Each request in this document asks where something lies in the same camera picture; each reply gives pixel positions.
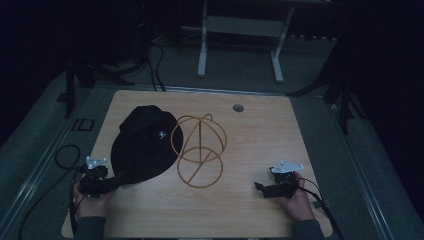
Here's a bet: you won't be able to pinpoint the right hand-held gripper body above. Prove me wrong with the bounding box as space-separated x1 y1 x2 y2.
263 160 305 200

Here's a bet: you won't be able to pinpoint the person's left hand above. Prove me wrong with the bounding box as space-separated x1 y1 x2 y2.
72 181 115 220

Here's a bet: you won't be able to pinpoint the person's right hand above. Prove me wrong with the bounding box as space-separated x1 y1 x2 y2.
277 171 316 222

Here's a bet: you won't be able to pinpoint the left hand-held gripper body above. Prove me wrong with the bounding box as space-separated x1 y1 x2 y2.
78 155 110 199

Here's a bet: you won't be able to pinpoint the black metal stand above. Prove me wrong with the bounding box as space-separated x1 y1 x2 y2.
55 61 136 120
285 64 368 136

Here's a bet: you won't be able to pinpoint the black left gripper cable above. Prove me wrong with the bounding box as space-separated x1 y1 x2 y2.
17 143 84 240

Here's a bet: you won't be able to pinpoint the black bucket hat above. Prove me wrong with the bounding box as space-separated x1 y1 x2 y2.
110 105 184 186

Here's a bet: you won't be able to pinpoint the gold wire hat stand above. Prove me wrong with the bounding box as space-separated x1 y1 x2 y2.
170 113 228 189

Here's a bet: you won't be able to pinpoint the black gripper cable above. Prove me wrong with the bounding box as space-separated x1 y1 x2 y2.
298 176 345 240
17 143 84 240

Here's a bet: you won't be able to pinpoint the black rectangular floor bracket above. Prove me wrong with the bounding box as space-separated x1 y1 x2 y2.
71 117 96 132

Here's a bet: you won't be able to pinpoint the black floor cables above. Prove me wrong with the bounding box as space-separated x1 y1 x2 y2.
133 19 168 93

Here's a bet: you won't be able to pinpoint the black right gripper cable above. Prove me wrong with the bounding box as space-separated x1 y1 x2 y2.
298 176 345 240

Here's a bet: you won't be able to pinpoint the white metal desk frame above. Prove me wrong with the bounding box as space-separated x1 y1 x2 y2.
181 0 334 85

